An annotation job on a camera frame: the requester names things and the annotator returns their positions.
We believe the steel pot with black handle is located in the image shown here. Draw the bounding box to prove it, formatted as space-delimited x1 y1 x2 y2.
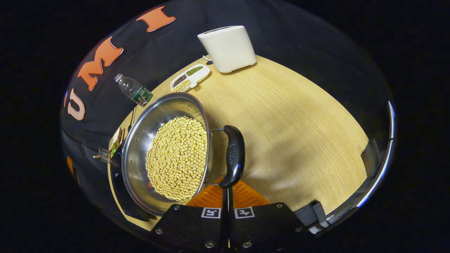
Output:
121 92 245 215

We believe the black power cable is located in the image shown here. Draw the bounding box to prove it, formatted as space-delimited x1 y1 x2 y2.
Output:
128 105 138 133

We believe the black induction cooktop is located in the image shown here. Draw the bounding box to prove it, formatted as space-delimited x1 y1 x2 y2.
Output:
110 141 159 222

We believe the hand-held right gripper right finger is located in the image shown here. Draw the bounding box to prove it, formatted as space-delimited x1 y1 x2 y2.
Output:
229 180 314 253

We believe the pile of soybeans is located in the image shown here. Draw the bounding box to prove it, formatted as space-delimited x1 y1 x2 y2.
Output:
145 116 208 201

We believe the sandwich with lettuce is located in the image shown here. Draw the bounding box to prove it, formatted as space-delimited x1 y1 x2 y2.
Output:
112 127 123 155

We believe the white toaster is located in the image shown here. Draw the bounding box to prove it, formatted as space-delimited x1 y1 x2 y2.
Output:
198 25 257 73

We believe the white divided dish of beans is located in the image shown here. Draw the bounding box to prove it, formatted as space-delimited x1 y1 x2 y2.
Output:
170 64 211 93

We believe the clear plastic water bottle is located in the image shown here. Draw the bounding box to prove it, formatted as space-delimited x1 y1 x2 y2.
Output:
114 73 153 107

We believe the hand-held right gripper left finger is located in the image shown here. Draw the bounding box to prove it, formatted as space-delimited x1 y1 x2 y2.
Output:
149 177 230 253

